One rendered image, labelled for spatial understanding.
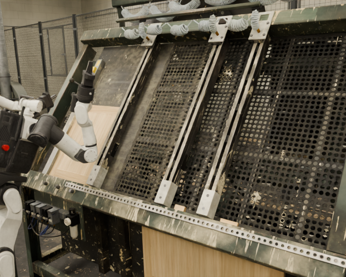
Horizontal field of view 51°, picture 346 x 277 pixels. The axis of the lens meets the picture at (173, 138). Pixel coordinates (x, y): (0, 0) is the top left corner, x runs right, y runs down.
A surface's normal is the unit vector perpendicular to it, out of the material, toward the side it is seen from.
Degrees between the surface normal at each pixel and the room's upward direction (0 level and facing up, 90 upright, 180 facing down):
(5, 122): 90
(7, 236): 90
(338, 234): 52
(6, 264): 90
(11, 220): 111
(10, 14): 90
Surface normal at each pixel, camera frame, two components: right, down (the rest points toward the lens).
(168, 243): -0.60, 0.19
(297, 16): -0.49, -0.44
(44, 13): 0.69, 0.14
